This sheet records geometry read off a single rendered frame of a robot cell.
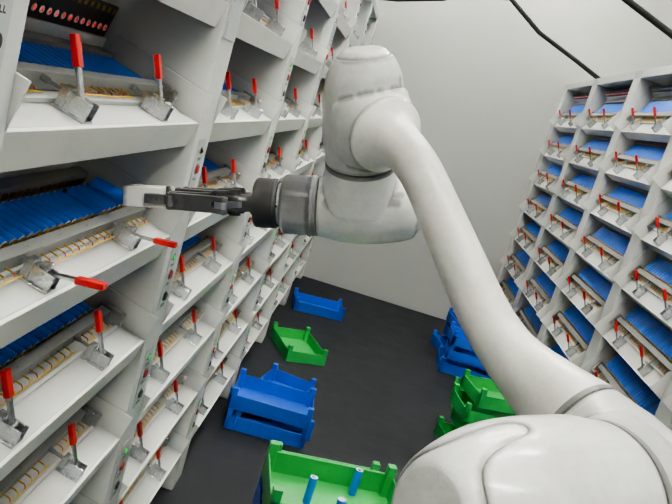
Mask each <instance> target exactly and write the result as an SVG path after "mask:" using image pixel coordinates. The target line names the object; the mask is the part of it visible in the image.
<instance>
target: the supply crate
mask: <svg viewBox="0 0 672 504"><path fill-rule="evenodd" d="M279 446H280V444H279V441H276V440H271V441H270V444H269V448H268V451H267V454H266V457H265V461H264V464H263V467H262V492H263V504H304V503H303V502H302V500H303V497H304V494H305V490H306V487H307V484H308V481H309V478H310V475H316V476H317V477H318V481H317V484H316V487H315V490H314V493H313V497H312V500H311V503H310V504H336V502H337V499H338V497H343V498H345V499H346V503H345V504H391V500H392V495H393V491H394V488H395V485H396V482H395V480H394V478H395V475H396V472H397V467H396V465H393V464H388V465H387V468H386V471H385V473H384V472H380V471H375V470H370V469H365V468H361V469H363V474H362V477H361V480H360V483H359V486H358V489H357V492H356V495H355V496H350V495H349V494H348V491H349V488H350V485H351V482H352V479H353V476H354V472H355V469H356V468H360V467H355V466H350V465H345V464H340V463H335V462H331V461H326V460H321V459H316V458H311V457H306V456H301V455H296V454H291V453H286V452H281V451H278V449H279Z"/></svg>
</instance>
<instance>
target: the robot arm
mask: <svg viewBox="0 0 672 504"><path fill-rule="evenodd" d="M420 130H421V123H420V117H419V114H418V112H417V110H416V109H415V107H414V106H413V105H412V103H411V101H410V98H409V95H408V91H407V90H406V89H405V88H404V82H403V74H402V71H401V69H400V66H399V64H398V62H397V60H396V58H395V57H394V55H393V54H392V53H390V52H389V51H388V50H387V49H386V48H384V47H381V46H377V45H360V46H353V47H349V48H346V49H344V50H342V51H341V52H340V53H339V54H338V56H336V57H335V58H334V59H333V61H332V63H331V65H330V67H329V69H328V72H327V76H326V79H325V84H324V89H323V100H322V137H323V145H324V150H325V172H324V176H317V175H313V176H308V175H290V174H287V175H285V176H284V178H283V180H282V182H281V180H279V179H277V178H257V179H256V180H255V182H254V185H253V188H252V192H246V189H245V188H244V187H235V188H198V187H188V186H185V187H183V188H180V187H177V188H175V187H171V186H154V185H138V184H130V185H129V186H124V187H123V205H124V206H137V207H155V208H166V209H168V210H182V211H193V212H205V213H214V214H220V215H227V214H229V215H230V216H241V214H244V212H250V213H251V215H252V218H251V219H252V223H253V225H254V226H255V227H258V228H274V229H276V228H277V227H279V225H280V230H281V232H282V233H283V234H285V233H289V234H294V235H296V234H298V235H309V236H321V237H326V238H330V239H332V240H335V241H338V242H345V243H354V244H384V243H395V242H401V241H406V240H410V239H412V238H413V237H414V236H415V235H416V234H417V233H418V231H419V229H420V228H421V230H422V233H423V235H424V238H425V240H426V243H427V245H428V248H429V250H430V253H431V255H432V258H433V260H434V263H435V266H436V268H437V271H438V273H439V276H440V278H441V281H442V283H443V286H444V288H445V291H446V293H447V296H448V298H449V301H450V303H451V306H452V308H453V310H454V313H455V315H456V317H457V319H458V321H459V324H460V326H461V328H462V330H463V332H464V334H465V336H466V338H467V340H468V342H469V344H470V345H471V347H472V349H473V351H474V352H475V354H476V356H477V357H478V359H479V361H480V362H481V364H482V366H483V367H484V369H485V370H486V372H487V373H488V375H489V376H490V378H491V379H492V381H493V382H494V384H495V385H496V387H497V388H498V389H499V391H500V392H501V394H502V395H503V397H504V398H505V400H506V401H507V403H508V404H509V406H510V407H511V409H512V410H513V412H514V414H515V415H516V416H509V417H501V418H493V419H487V420H483V421H479V422H475V423H471V424H468V425H466V426H463V427H460V428H458V429H456V430H453V431H451V432H449V433H447V434H445V435H443V436H441V437H440V438H438V439H437V440H435V441H433V442H432V443H430V444H429V445H427V446H426V447H425V448H423V449H422V450H421V451H420V452H418V453H417V454H416V455H415V456H413V457H412V458H411V459H410V460H409V462H408V463H407V464H406V466H405V467H404V469H403V470H402V472H401V474H400V476H399V478H398V480H397V482H396V485H395V488H394V491H393V495H392V500H391V504H672V431H671V430H670V429H669V428H668V427H666V426H665V425H664V424H663V423H662V422H661V421H659V420H658V419H657V418H656V417H655V416H653V415H652V414H651V413H649V412H648V411H646V410H645V409H643V408H642V407H640V406H638V405H637V404H635V403H634V402H633V401H631V400H630V399H628V398H627V397H626V396H624V395H623V394H621V393H620V392H619V391H617V390H616V389H615V388H613V387H612V386H611V385H609V384H608V383H606V382H604V381H602V380H601V379H599V378H597V377H595V376H594V375H592V374H590V373H588V372H587V371H585V370H583V369H581V368H580V367H578V366H576V365H575V364H573V363H572V362H570V361H568V360H567V359H565V358H564V357H562V356H560V355H559V354H557V353H556V352H554V351H553V350H551V349H550V348H548V347H547V346H545V345H544V344H543V343H541V342H540V341H539V340H538V339H536V338H535V337H534V336H533V335H532V334H531V333H530V332H529V331H528V330H527V329H526V327H525V326H524V325H523V324H522V322H521V321H520V320H519V318H518V317H517V315H516V314H515V312H514V311H513V309H512V307H511V306H510V304H509V302H508V300H507V298H506V297H505V295H504V293H503V291H502V289H501V287H500V285H499V283H498V281H497V278H496V276H495V274H494V272H493V270H492V268H491V266H490V264H489V261H488V259H487V257H486V255H485V253H484V251H483V249H482V247H481V245H480V242H479V240H478V238H477V236H476V234H475V232H474V230H473V228H472V225H471V223H470V221H469V219H468V217H467V215H466V213H465V211H464V208H463V206H462V204H461V202H460V200H459V198H458V196H457V194H456V191H455V189H454V187H453V185H452V183H451V181H450V179H449V177H448V175H447V173H446V171H445V169H444V167H443V165H442V163H441V162H440V160H439V158H438V156H437V155H436V153H435V151H434V150H433V149H432V147H431V146H430V144H429V143H428V142H427V140H426V139H425V138H424V137H423V135H422V134H421V133H420Z"/></svg>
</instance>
